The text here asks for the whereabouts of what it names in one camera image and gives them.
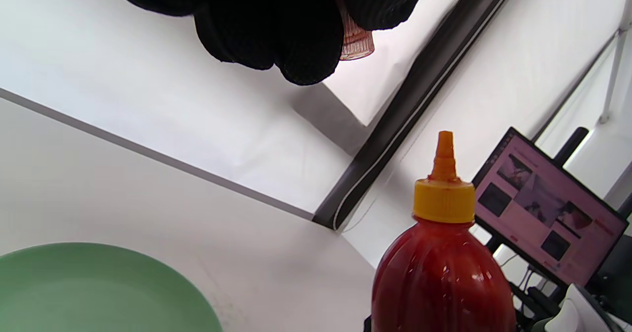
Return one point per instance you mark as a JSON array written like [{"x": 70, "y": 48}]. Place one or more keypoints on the person's left hand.
[{"x": 276, "y": 20}]

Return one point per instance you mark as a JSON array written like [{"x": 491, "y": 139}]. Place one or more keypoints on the small translucent red cap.
[{"x": 356, "y": 43}]

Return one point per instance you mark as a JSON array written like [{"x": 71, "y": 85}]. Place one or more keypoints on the red ketchup bottle yellow cap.
[{"x": 439, "y": 282}]

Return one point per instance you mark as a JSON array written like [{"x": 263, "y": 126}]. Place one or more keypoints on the green plate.
[{"x": 98, "y": 292}]

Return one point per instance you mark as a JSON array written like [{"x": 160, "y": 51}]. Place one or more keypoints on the black white hand controller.
[{"x": 582, "y": 312}]

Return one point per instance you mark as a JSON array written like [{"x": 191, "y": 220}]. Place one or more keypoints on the white roller blind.
[{"x": 173, "y": 100}]

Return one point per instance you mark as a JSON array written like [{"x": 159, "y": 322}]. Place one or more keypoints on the black computer monitor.
[{"x": 543, "y": 208}]

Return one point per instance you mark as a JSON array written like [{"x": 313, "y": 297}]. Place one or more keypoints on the white metal pole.
[{"x": 612, "y": 75}]

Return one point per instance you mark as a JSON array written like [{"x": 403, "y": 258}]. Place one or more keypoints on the dark window frame post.
[{"x": 395, "y": 124}]

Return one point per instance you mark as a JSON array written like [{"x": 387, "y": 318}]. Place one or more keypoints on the grey blind bottom rail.
[{"x": 148, "y": 152}]

